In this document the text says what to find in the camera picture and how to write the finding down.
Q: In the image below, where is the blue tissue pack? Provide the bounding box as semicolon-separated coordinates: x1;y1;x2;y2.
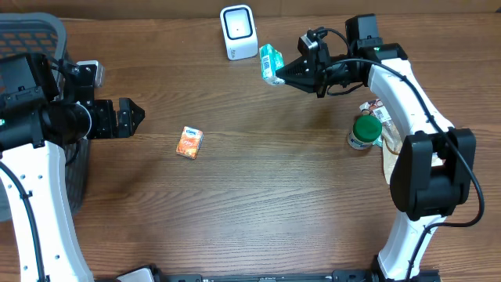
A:
259;44;285;85

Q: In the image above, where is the orange tissue pack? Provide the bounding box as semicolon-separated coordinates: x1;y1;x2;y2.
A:
176;126;204;160

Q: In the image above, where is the green lid jar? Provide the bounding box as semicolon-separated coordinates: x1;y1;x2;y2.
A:
347;115;383;150

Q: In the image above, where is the beige snack pouch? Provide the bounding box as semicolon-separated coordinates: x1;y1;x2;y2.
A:
359;99;402;184

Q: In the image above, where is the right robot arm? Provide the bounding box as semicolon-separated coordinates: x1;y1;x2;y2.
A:
275;13;479;281

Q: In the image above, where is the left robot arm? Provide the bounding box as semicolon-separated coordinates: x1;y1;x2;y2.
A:
1;53;145;281

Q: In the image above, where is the white barcode scanner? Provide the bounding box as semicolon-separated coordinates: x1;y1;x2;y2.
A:
220;4;258;60

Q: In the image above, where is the grey plastic mesh basket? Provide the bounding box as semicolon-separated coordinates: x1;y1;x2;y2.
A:
1;13;91;215

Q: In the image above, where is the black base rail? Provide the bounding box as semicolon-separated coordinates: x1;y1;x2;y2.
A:
93;264;442;282

